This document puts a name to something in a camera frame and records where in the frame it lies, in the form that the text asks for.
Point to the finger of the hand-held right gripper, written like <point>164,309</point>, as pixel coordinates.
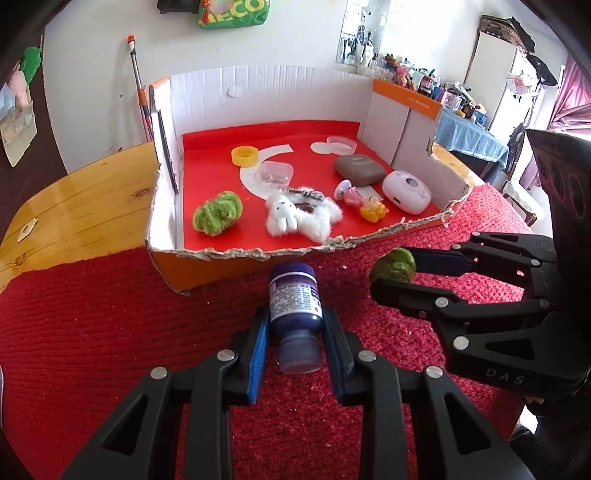
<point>406,295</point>
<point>443,263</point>

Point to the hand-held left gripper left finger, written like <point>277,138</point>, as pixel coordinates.
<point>258,355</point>

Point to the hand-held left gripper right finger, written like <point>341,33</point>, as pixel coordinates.
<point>332,350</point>

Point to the green fuzzy scrunchie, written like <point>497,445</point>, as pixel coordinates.
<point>217,214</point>
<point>395,267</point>

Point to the purple bottle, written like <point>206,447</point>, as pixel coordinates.
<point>295,304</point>

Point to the white rounded case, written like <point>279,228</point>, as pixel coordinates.
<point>406,191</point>

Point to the white fluffy bunny hair clip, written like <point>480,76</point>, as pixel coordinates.
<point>318,221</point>

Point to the clear round plastic lid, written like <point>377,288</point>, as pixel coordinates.
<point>341,144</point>

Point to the yellow round lid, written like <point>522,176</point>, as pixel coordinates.
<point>244,156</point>

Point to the white cardboard box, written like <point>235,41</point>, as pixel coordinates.
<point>277,92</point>

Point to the person's right hand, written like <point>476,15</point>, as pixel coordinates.
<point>536,400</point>

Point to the yellow toy figure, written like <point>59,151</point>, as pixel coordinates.
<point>373,210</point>

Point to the chair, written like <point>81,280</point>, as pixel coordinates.
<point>521,194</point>

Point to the pink toy figure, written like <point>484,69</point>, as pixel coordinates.
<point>348,194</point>

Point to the red knit tablecloth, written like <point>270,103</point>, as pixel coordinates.
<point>92,346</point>

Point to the small clear plastic box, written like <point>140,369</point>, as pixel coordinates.
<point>274,174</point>

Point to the pink curtain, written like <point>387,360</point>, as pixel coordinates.
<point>572,97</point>

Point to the white wardrobe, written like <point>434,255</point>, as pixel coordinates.
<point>494,74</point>

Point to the red printed sheet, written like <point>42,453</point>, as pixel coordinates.
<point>207,152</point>

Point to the wooden table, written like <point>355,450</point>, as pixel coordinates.
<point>78,207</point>

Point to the dark clothes on wardrobe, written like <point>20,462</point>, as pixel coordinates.
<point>531,46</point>

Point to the small paper tag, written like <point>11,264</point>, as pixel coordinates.
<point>27,231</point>

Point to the green printed bag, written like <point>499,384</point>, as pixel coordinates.
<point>235,14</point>

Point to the hanging paper sheet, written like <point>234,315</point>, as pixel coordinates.
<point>16,134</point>

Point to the black bag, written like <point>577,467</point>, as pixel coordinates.
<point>178,5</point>

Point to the green plush toy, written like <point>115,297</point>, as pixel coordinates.
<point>31,64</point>

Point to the wall mirror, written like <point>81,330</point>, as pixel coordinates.
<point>362,32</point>

